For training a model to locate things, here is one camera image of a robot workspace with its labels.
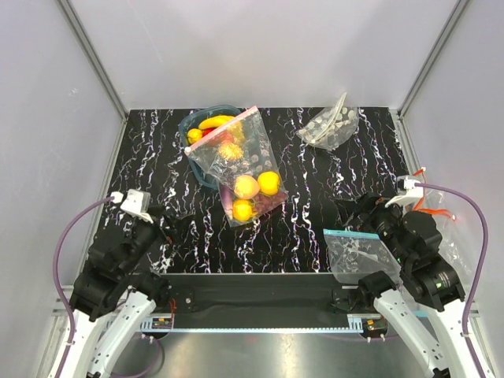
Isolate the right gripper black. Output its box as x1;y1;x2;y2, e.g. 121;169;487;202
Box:
333;190;412;265

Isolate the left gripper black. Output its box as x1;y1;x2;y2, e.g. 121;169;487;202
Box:
118;204;194;276

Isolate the yellow lemon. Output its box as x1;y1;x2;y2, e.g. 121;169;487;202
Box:
257;171;280;196

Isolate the orange peach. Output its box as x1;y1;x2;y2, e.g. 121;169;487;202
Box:
233;175;260;200

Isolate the purple grape bunch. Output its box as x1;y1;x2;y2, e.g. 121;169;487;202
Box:
253;192;287;213

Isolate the teal plastic fruit tray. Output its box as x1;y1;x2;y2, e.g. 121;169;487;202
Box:
178;105;242;191

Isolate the pink zip top bag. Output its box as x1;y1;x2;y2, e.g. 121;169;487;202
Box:
192;106;287;227

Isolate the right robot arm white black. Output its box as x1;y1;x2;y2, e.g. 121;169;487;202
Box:
349;193;494;377

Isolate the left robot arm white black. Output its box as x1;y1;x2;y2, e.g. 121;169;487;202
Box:
49;215;182;377

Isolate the blue zip top bag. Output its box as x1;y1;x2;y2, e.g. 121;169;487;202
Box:
324;229;400;285

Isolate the clear bag with white pieces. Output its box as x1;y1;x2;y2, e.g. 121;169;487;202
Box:
296;92;359;151

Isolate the orange zip top bag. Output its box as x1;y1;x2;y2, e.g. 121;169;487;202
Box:
413;188;473;289

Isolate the orange fruit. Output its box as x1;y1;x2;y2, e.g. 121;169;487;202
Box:
218;142;243;161

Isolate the red pepper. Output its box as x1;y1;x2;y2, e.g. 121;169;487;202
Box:
202;128;234;146

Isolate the yellow banana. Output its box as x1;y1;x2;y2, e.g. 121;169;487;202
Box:
198;115;234;131

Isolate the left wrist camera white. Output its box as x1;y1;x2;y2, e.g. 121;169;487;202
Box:
120;189;154;224

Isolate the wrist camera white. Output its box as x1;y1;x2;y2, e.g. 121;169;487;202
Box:
120;189;154;224
384;176;424;208

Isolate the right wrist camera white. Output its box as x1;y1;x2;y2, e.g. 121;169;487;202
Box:
384;176;424;208

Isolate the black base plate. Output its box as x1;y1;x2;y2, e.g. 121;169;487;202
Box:
163;273;380;324

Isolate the white cable duct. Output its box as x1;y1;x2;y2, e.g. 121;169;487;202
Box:
139;315;366;334

